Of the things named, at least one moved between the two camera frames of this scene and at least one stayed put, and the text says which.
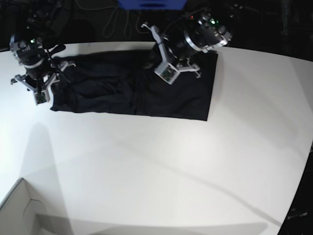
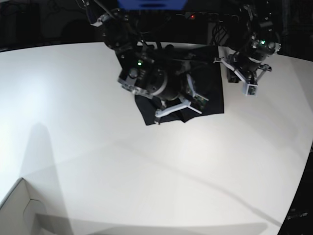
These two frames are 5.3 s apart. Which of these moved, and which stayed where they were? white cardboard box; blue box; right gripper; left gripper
Moved: right gripper; left gripper
Stayed: white cardboard box; blue box
